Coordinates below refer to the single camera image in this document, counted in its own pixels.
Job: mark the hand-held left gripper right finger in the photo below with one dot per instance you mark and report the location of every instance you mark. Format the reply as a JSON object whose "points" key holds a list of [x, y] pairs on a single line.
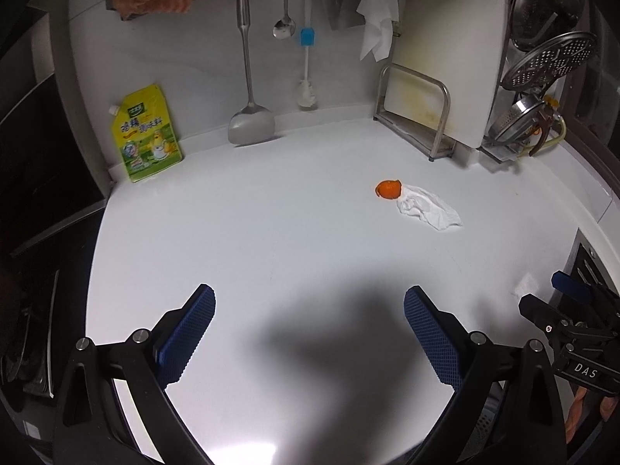
{"points": [[431, 339]]}

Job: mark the white tissue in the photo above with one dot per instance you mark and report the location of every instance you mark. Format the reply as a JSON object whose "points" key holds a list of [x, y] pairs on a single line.
{"points": [[431, 210]]}

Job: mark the steel colander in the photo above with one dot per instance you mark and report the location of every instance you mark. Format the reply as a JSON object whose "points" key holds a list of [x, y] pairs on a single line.
{"points": [[513, 123]]}

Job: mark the yellow seasoning pouch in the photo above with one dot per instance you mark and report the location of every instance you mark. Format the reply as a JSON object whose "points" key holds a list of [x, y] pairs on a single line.
{"points": [[145, 140]]}

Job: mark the person's right hand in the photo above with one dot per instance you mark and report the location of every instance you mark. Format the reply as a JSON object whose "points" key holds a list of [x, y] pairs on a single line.
{"points": [[579, 411]]}

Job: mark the brown plastic utensil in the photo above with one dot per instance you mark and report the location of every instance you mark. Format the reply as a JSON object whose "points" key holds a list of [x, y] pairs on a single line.
{"points": [[542, 126]]}

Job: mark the metal spatula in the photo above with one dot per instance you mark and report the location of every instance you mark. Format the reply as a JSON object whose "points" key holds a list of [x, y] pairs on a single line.
{"points": [[251, 126]]}

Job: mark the metal cutting board rack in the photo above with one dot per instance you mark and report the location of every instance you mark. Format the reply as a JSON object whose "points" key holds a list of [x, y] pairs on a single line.
{"points": [[443, 106]]}

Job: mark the perforated steel plate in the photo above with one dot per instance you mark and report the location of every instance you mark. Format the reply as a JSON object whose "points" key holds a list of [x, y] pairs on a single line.
{"points": [[552, 60]]}

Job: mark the blue white bottle brush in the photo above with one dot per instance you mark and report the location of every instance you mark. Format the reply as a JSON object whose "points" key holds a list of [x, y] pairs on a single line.
{"points": [[307, 38]]}

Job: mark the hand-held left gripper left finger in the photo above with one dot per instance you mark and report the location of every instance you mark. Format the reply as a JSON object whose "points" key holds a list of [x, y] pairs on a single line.
{"points": [[186, 334]]}

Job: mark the black gas stove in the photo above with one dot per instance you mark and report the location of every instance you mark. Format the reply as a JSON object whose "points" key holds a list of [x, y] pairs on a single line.
{"points": [[29, 300]]}

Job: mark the hanging white cloth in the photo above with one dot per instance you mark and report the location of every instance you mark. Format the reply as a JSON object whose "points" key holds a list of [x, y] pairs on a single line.
{"points": [[378, 19]]}

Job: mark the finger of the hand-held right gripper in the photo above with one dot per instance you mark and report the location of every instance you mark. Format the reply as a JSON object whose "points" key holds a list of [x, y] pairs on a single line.
{"points": [[571, 285], [540, 312]]}

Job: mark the metal spoon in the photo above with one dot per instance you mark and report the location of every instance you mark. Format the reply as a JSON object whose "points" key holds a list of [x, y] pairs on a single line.
{"points": [[284, 29]]}

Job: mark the orange peel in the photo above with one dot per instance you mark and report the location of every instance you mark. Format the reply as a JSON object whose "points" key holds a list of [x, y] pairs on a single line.
{"points": [[387, 189]]}

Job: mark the white cutting board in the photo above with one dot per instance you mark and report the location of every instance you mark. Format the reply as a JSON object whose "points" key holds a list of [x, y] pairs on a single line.
{"points": [[455, 58]]}

